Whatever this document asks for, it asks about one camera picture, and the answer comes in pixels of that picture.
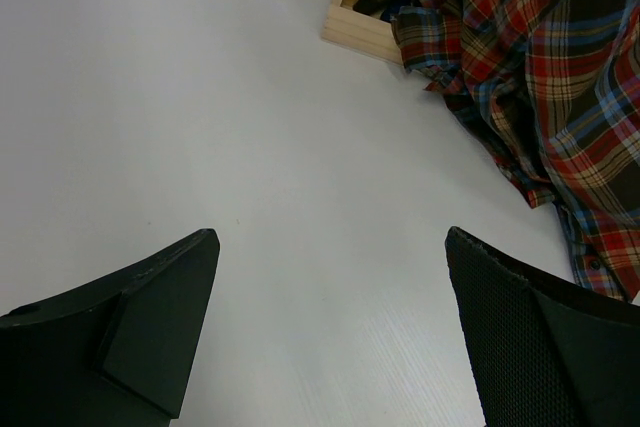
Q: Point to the wooden rack base tray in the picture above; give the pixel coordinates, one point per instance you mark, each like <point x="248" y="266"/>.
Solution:
<point x="366" y="34"/>

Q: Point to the red brown plaid shirt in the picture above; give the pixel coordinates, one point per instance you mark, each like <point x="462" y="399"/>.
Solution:
<point x="550" y="88"/>

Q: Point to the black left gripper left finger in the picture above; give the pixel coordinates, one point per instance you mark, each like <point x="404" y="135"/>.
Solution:
<point x="117" y="351"/>

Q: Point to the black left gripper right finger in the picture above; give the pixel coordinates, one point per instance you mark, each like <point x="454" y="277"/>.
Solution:
<point x="543" y="351"/>

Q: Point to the blue plaid shirt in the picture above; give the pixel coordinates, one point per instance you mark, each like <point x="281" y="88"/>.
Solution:
<point x="389" y="13"/>

